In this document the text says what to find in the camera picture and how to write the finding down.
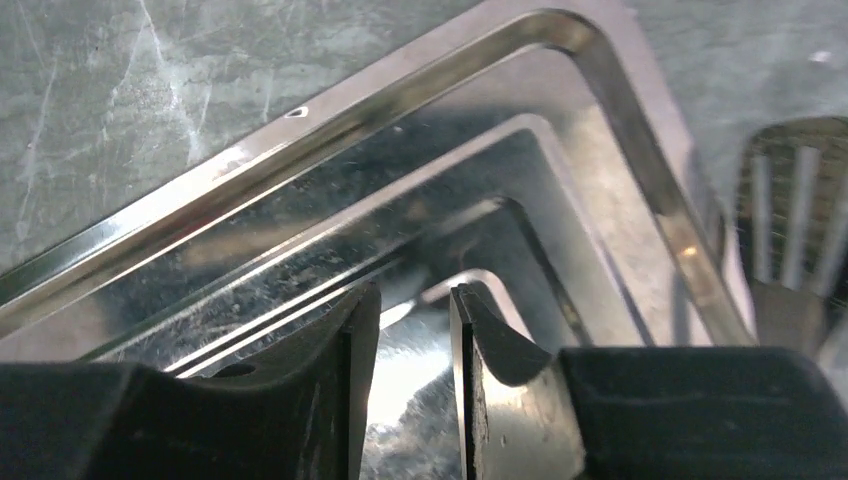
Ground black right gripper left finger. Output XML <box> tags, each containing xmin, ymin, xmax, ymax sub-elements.
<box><xmin>1</xmin><ymin>284</ymin><xmax>381</xmax><ymax>479</ymax></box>

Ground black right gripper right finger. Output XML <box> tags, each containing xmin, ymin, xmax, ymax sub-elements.
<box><xmin>450</xmin><ymin>285</ymin><xmax>847</xmax><ymax>479</ymax></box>

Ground silver metal tray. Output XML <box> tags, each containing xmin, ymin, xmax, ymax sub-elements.
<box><xmin>1</xmin><ymin>1</ymin><xmax>727</xmax><ymax>479</ymax></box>

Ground silver metal tongs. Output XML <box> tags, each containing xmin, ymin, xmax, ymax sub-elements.
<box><xmin>736</xmin><ymin>116</ymin><xmax>847</xmax><ymax>369</ymax></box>

